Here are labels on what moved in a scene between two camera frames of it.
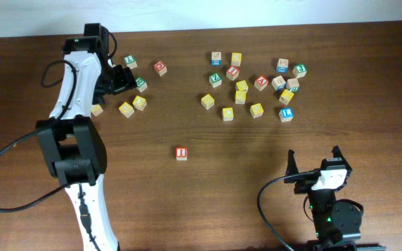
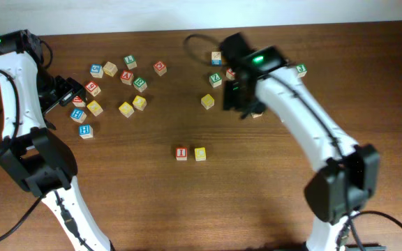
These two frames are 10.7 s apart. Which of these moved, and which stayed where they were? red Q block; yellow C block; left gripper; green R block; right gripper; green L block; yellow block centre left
Moved: yellow C block; right gripper; left gripper
Stayed: green L block; green R block; yellow block centre left; red Q block
